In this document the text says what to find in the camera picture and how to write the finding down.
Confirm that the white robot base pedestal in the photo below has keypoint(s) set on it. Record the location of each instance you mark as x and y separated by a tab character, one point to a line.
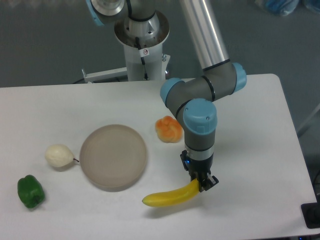
143	46

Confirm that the white pear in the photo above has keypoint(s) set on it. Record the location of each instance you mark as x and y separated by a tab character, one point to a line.
60	157

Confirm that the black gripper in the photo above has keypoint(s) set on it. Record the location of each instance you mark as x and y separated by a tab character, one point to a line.
200	170

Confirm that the orange bread roll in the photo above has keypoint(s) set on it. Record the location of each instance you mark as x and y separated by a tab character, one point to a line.
168	129

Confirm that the black device at edge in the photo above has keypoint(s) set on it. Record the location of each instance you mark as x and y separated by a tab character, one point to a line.
311	214

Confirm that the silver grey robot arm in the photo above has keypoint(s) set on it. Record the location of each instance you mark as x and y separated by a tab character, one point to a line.
191	102

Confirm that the white metal bracket left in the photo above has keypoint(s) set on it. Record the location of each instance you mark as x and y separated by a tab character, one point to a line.
104	76

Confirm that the beige round bowl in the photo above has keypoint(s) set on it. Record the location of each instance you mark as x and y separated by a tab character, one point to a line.
113	157

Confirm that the blue plastic bag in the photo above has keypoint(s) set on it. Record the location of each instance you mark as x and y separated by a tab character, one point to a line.
286	7

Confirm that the green bell pepper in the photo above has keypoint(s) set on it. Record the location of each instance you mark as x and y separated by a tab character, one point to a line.
30	191

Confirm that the yellow banana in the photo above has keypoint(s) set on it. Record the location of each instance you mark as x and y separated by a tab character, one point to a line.
173	197

